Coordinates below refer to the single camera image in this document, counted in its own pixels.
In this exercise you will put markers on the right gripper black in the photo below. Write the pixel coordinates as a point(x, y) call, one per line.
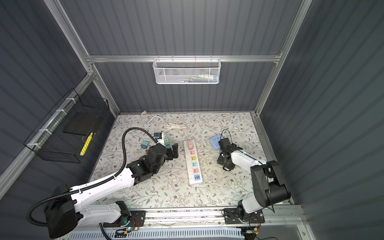
point(220, 160)

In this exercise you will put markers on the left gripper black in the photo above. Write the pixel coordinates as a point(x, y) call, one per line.
point(170, 156)

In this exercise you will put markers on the long white power strip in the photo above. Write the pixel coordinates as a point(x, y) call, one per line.
point(193, 166)

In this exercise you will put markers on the teal blue power strip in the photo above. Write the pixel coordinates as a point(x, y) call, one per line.
point(166, 142)

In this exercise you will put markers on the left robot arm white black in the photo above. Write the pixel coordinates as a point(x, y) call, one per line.
point(66, 213)

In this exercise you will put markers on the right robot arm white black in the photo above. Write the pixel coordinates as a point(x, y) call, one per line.
point(269, 185)

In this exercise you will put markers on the round light blue socket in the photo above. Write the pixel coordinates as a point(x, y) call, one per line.
point(214, 141)

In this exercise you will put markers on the teal charger cube upper left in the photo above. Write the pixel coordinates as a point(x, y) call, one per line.
point(145, 144)

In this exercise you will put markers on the floral table mat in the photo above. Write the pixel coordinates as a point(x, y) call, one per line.
point(170, 188)

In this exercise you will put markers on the yellow ruler strip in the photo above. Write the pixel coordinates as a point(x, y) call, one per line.
point(86, 144)

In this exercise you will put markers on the black foam pad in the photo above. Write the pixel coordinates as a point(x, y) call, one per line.
point(83, 124)

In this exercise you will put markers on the white vent grille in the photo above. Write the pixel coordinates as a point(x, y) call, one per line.
point(222, 233)

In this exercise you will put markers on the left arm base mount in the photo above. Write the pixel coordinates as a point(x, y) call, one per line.
point(134, 219)

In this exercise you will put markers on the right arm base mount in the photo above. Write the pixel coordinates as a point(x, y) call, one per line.
point(234, 216)

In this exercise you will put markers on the aluminium rail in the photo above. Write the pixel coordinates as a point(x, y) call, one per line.
point(204, 216)

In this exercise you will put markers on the black wire mesh basket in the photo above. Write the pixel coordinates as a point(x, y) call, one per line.
point(50, 143)

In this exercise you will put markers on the white wire mesh basket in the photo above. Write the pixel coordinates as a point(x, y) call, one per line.
point(193, 72)

